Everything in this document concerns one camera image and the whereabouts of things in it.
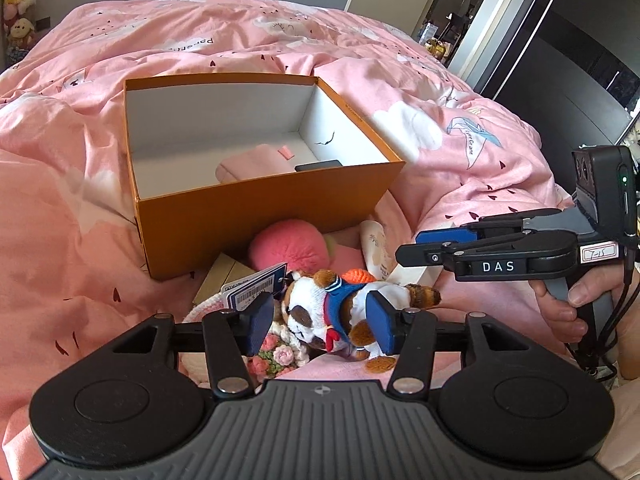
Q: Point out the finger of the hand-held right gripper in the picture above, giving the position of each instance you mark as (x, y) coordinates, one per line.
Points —
(445, 236)
(420, 255)

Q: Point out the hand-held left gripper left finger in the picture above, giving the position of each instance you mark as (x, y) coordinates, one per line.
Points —
(260, 322)

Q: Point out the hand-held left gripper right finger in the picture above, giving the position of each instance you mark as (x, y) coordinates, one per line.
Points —
(382, 327)

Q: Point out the crochet bunny with flowers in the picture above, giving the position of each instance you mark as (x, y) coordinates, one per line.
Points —
(280, 355)

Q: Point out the white lotion tube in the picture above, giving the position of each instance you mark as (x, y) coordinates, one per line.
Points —
(375, 245)

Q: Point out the knitted dog toy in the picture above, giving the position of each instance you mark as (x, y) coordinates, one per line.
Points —
(305, 305)

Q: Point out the small gold box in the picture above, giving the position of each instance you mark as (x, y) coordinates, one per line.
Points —
(220, 280)

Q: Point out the pink peach plush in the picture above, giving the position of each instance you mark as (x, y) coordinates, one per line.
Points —
(290, 250)

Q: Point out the orange cardboard box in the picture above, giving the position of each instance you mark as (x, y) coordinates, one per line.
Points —
(225, 230)

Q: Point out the person's right hand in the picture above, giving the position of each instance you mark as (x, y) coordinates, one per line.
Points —
(555, 312)

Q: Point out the blue white label card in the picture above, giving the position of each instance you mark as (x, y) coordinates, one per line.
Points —
(250, 290)

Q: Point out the orange crochet fruit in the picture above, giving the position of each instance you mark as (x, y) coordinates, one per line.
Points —
(356, 276)

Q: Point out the black flat box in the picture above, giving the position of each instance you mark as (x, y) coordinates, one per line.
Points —
(317, 166)

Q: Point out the black wardrobe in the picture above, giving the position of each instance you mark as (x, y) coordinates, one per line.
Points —
(575, 35)

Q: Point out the pink fabric pouch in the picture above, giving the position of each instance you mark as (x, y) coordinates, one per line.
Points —
(255, 162)

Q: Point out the pink printed blanket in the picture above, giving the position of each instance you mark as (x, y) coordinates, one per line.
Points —
(75, 210)

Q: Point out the column of plush toys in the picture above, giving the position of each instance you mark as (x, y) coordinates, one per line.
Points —
(17, 5)

